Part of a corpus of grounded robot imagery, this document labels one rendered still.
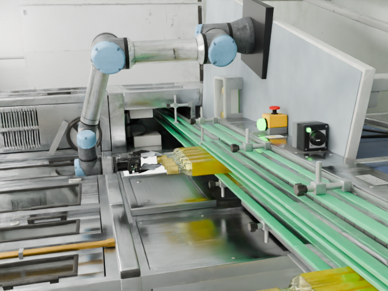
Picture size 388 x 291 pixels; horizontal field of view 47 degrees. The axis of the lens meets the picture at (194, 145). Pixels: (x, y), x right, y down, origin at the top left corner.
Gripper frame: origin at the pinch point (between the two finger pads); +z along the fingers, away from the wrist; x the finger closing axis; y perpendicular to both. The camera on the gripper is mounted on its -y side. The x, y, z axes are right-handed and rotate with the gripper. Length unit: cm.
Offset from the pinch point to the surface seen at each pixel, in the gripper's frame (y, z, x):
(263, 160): 68, 21, 14
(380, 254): 117, 25, 6
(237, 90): -9.1, 39.1, 27.1
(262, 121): 39, 33, 20
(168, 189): 2.8, 3.2, -12.9
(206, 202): 25.2, 14.4, -12.8
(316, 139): 73, 35, 20
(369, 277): 121, 20, 4
